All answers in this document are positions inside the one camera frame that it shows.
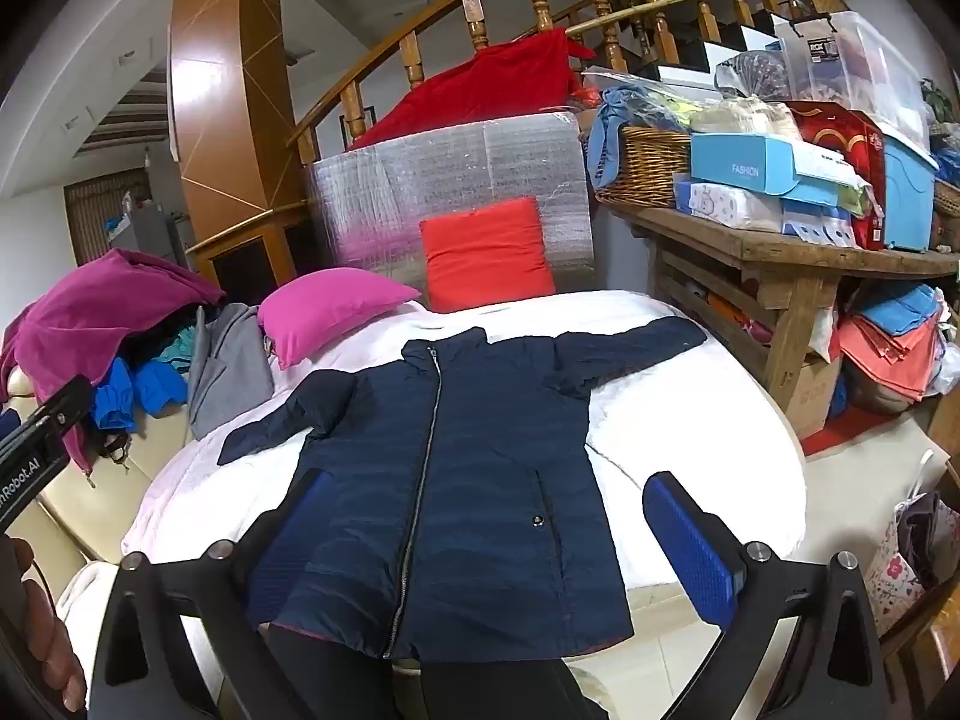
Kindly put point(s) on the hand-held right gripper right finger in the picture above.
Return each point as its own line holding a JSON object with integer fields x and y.
{"x": 686, "y": 547}

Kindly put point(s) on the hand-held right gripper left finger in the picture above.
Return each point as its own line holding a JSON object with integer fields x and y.
{"x": 304, "y": 532}

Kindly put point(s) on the navy blue zip jacket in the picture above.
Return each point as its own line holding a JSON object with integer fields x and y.
{"x": 465, "y": 465}

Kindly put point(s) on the pile of clothes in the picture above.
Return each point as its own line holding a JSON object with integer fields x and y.
{"x": 90, "y": 307}

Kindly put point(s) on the person's left hand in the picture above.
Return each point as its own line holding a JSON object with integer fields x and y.
{"x": 49, "y": 652}

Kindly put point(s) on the cream sofa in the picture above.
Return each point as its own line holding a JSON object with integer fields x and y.
{"x": 97, "y": 510}

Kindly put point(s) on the white bed blanket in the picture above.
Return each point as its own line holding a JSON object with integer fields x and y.
{"x": 675, "y": 420}

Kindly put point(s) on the bright blue garment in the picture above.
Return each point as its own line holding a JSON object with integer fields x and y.
{"x": 150, "y": 390}

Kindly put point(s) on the grey garment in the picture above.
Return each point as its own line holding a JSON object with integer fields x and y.
{"x": 225, "y": 375}

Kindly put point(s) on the teal garment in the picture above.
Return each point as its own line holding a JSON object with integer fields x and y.
{"x": 180, "y": 352}

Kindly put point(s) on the brown cardboard box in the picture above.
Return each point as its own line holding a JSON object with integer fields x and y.
{"x": 814, "y": 397}

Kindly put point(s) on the red floor mat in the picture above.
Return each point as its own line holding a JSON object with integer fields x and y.
{"x": 847, "y": 431}

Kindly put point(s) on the floral paper bag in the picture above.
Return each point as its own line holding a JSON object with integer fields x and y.
{"x": 889, "y": 577}

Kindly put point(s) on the person's black pants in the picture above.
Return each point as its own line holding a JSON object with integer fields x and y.
{"x": 465, "y": 690}

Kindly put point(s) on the pink pillow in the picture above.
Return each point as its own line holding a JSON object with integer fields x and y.
{"x": 322, "y": 307}

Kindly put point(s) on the wooden lattice door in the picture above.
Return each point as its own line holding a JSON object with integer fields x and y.
{"x": 90, "y": 217}

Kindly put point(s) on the stack of orange cloths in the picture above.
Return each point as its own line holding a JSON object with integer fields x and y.
{"x": 885, "y": 352}

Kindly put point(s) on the wooden table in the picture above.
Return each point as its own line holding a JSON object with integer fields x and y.
{"x": 750, "y": 247}

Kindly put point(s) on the red-orange pillow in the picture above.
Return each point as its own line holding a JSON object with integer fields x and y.
{"x": 487, "y": 255}

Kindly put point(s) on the white printed tissue pack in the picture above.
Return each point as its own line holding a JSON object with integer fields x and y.
{"x": 720, "y": 202}

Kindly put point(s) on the wicker basket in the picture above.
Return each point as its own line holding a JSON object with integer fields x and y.
{"x": 652, "y": 165}

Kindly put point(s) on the blue cardboard box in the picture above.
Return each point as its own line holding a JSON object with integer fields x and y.
{"x": 735, "y": 165}

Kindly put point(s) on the silver foil-wrapped panel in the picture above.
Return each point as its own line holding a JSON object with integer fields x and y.
{"x": 450, "y": 165}

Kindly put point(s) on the wooden column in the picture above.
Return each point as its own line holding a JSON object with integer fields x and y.
{"x": 225, "y": 90}

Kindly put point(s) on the light blue cloth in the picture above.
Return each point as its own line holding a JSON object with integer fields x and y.
{"x": 604, "y": 142}

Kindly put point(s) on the blue plastic bin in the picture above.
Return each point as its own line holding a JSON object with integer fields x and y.
{"x": 907, "y": 195}

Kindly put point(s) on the beige cloth bundle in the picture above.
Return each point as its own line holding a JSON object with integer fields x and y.
{"x": 742, "y": 116}

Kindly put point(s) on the red gift box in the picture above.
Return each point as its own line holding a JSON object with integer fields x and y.
{"x": 847, "y": 142}

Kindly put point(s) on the dotted plastic bag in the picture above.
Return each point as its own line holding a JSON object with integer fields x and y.
{"x": 754, "y": 75}

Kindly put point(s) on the red cloth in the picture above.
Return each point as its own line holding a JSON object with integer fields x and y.
{"x": 480, "y": 82}

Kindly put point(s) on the clear plastic storage box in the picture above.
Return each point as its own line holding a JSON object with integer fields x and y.
{"x": 877, "y": 67}

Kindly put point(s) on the wooden stair railing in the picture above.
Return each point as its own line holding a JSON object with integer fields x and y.
{"x": 476, "y": 19}

